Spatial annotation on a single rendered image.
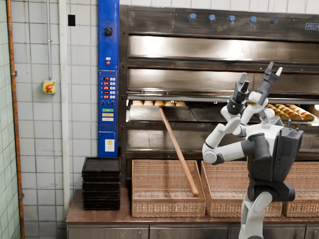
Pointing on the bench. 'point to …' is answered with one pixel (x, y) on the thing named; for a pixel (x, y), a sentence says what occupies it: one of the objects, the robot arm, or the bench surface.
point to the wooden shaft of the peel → (180, 156)
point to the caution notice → (109, 145)
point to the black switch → (108, 31)
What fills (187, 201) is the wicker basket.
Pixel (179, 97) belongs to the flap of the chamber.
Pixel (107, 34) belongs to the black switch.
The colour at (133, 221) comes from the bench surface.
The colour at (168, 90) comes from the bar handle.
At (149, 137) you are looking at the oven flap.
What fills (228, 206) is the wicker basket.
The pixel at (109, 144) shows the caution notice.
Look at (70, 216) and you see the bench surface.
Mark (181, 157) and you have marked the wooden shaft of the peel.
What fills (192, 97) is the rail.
